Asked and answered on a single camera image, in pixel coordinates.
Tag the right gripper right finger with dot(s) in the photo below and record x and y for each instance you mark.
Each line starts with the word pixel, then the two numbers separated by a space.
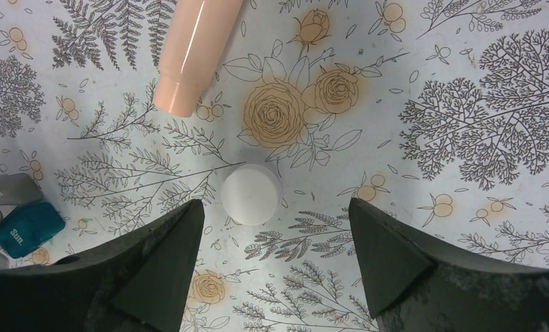
pixel 416 282

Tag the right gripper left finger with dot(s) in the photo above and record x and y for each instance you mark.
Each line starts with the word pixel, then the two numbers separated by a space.
pixel 136 282

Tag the white pill bottle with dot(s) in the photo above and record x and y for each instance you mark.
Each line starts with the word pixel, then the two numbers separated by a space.
pixel 251 195

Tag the peach tube bottle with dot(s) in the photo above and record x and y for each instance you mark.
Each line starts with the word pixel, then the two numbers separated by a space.
pixel 196 39

